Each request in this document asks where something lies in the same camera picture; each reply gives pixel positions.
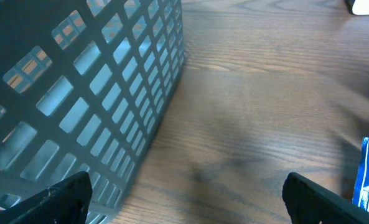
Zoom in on grey plastic shopping basket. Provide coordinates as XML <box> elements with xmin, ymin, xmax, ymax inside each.
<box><xmin>0</xmin><ymin>0</ymin><xmax>185</xmax><ymax>223</ymax></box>

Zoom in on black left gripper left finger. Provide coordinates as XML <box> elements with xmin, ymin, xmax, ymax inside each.
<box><xmin>0</xmin><ymin>171</ymin><xmax>93</xmax><ymax>224</ymax></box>

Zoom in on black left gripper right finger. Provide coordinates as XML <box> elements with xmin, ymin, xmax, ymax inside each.
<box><xmin>282</xmin><ymin>172</ymin><xmax>369</xmax><ymax>224</ymax></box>

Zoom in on white barcode scanner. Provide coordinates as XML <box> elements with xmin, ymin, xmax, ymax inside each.
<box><xmin>346</xmin><ymin>0</ymin><xmax>369</xmax><ymax>16</ymax></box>

